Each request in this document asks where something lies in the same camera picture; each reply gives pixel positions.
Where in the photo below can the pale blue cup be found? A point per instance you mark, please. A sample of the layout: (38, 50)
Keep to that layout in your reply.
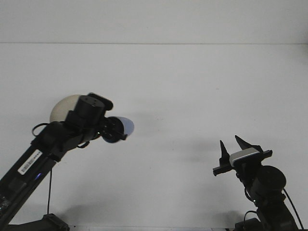
(128, 126)

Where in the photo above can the pale round plate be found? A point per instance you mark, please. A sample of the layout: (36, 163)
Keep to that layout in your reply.
(62, 108)

